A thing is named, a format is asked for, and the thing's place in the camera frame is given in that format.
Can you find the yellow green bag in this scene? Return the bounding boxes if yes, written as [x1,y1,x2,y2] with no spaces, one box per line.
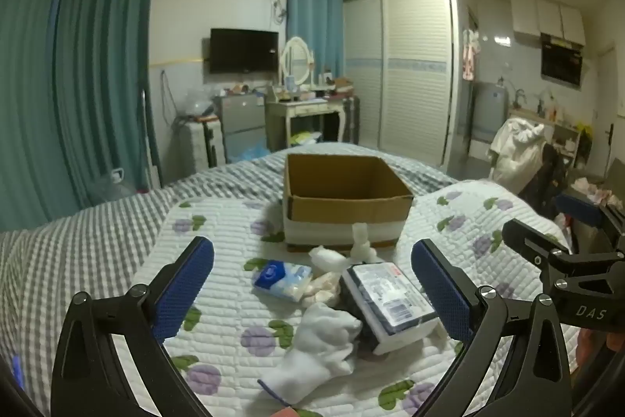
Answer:
[288,131,323,147]

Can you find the white floral quilt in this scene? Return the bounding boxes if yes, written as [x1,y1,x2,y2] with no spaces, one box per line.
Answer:
[132,180,582,417]

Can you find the black white packaged box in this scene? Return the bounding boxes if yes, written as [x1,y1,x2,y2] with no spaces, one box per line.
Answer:
[339,261,440,355]

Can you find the hanging wall cables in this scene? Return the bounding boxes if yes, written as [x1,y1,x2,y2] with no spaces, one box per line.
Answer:
[161,70,179,125]

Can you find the hanging pink clothes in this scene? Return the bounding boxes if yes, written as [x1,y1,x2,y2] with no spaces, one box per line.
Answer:
[461,29,482,81]

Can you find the black wall television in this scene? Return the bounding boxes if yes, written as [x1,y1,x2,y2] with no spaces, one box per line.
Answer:
[210,27,280,75]

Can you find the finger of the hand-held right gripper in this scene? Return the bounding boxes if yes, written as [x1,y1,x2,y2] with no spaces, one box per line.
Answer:
[502,218,573,270]
[555,193,625,252]

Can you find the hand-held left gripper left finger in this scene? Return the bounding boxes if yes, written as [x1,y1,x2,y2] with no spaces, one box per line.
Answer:
[50,235,216,417]

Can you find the blue white tissue pack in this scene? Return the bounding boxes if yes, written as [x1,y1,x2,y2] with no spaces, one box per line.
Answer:
[253,261,313,302]

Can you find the silver fridge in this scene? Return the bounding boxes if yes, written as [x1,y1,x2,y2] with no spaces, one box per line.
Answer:
[215,93,268,164]

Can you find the teal curtain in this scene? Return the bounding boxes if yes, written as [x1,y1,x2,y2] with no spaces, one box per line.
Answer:
[51,0,162,208]
[0,0,69,232]

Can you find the white socks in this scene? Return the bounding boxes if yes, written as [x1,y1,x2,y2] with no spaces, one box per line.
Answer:
[307,245,350,274]

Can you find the white sliding door wardrobe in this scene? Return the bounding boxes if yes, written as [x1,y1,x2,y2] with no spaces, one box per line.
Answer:
[342,0,464,168]

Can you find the cream cloth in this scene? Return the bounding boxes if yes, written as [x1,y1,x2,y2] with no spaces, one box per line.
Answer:
[300,271,343,308]

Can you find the blue plastic bag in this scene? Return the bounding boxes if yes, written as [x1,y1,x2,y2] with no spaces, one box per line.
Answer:
[229,146,269,164]

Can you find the clear water jug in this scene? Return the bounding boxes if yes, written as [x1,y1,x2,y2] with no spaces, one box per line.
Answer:
[95,168,135,203]

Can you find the clear plastic bag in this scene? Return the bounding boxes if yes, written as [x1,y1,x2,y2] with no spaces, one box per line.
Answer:
[183,86,218,117]

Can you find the white suitcase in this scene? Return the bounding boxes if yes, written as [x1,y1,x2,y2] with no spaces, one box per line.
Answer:
[178,121,226,176]

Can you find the cardboard box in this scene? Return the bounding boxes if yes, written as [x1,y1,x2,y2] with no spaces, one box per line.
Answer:
[283,153,416,252]

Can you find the black range hood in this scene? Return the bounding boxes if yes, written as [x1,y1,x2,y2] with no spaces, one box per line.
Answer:
[540,33,585,86]

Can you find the white dressing table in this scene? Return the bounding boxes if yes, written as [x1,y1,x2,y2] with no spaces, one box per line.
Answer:
[265,97,348,149]

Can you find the white coat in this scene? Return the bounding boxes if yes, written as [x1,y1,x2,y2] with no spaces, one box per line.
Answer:
[489,118,546,195]

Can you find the black chair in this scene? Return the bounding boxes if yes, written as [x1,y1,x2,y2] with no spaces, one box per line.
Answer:
[518,143,570,222]

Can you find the grey washing machine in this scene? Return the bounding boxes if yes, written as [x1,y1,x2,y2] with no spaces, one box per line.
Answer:
[471,81,509,144]

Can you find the light blue curtain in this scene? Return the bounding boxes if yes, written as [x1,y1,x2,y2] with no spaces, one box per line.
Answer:
[286,0,345,88]

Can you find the wooden shelf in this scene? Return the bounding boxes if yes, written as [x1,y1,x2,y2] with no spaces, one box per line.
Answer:
[508,104,594,168]

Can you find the white wall cabinets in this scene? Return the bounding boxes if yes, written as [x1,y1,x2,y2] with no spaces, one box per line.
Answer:
[510,0,586,45]

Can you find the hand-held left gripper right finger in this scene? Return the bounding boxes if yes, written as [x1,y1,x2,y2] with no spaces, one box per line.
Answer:
[410,238,582,417]

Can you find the white oval mirror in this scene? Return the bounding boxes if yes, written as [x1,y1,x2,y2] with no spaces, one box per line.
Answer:
[279,37,316,88]

